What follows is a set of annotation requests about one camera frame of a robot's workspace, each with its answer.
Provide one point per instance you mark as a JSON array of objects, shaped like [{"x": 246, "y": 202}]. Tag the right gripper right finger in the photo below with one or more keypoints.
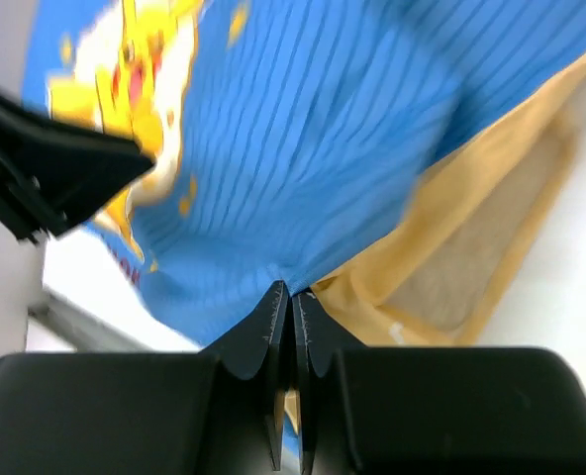
[{"x": 320, "y": 342}]

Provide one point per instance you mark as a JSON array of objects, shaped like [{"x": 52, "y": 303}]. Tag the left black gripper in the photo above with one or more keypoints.
[{"x": 55, "y": 176}]

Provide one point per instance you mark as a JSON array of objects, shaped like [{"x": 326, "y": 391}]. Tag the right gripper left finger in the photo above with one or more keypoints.
[{"x": 245, "y": 419}]

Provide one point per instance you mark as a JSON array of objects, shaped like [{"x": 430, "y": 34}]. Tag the blue yellow cartoon pillowcase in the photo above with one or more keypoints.
[{"x": 288, "y": 135}]

